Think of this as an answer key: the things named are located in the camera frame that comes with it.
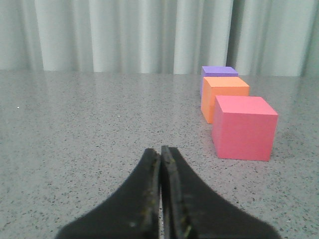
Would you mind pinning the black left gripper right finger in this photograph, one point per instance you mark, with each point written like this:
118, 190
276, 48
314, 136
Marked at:
192, 210

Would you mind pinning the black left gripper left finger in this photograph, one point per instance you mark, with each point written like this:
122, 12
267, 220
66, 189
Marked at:
132, 212

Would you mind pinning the orange foam cube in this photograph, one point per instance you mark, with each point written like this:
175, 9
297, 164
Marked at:
220, 86

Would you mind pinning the pink foam cube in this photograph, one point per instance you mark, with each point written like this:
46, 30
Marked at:
243, 128

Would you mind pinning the purple foam cube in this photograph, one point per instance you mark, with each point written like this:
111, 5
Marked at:
216, 71

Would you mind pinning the pale green curtain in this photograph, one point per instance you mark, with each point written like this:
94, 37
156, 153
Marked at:
256, 37

